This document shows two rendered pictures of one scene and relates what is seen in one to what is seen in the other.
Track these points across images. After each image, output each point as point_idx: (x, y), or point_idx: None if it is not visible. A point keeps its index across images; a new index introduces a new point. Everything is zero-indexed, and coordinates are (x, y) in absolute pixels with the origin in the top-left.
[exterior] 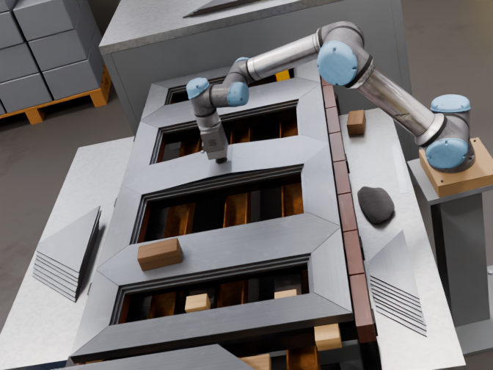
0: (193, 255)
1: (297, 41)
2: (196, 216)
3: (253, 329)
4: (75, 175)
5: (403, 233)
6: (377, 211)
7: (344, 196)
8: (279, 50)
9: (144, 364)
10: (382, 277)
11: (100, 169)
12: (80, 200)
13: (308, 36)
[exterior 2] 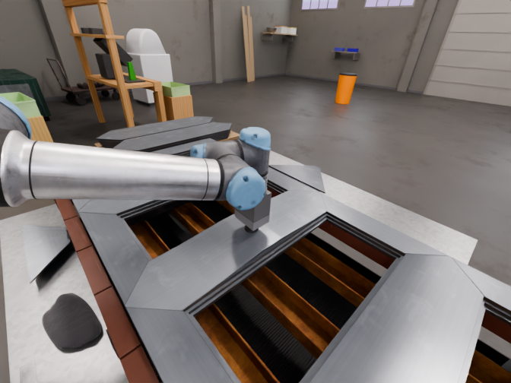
0: None
1: (90, 147)
2: (308, 286)
3: None
4: (411, 216)
5: (29, 277)
6: (65, 301)
7: (83, 245)
8: (139, 151)
9: (169, 140)
10: (54, 235)
11: (401, 227)
12: (361, 202)
13: (54, 146)
